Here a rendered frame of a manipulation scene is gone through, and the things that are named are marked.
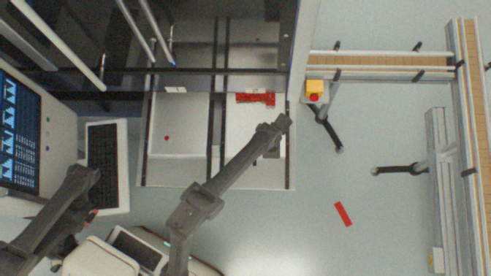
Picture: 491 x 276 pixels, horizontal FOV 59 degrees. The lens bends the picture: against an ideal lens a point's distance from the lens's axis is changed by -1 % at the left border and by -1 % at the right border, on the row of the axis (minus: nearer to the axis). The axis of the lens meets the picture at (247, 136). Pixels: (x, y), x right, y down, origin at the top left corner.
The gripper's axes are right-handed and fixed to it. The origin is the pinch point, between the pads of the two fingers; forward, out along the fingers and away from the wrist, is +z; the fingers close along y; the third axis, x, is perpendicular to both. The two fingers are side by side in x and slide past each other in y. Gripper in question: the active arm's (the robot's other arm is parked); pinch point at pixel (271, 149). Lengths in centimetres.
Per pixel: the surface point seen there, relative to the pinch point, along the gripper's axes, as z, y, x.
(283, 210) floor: 108, -17, -8
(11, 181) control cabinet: -29, -18, 86
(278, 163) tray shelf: 20.5, -2.2, -3.0
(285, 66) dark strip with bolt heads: -16.4, 28.1, -4.9
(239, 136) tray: 20.5, 10.1, 14.2
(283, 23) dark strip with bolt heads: -48, 29, -3
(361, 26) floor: 112, 111, -61
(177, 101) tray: 21, 26, 43
